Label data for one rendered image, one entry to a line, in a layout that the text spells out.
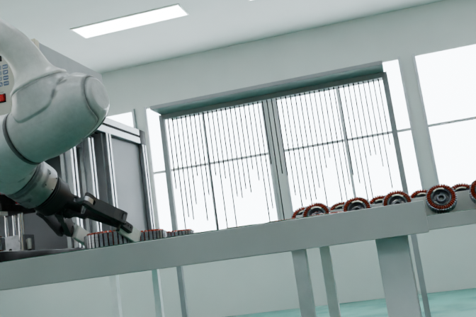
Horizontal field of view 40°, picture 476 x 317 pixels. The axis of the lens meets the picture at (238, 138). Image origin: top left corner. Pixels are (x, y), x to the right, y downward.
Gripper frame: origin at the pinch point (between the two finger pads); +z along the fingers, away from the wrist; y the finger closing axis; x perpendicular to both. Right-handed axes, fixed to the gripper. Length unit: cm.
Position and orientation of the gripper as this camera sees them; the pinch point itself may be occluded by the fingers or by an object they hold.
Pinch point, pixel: (111, 238)
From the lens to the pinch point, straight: 140.1
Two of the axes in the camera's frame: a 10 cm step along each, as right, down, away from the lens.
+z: 5.2, 5.5, 6.5
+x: 1.4, -8.1, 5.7
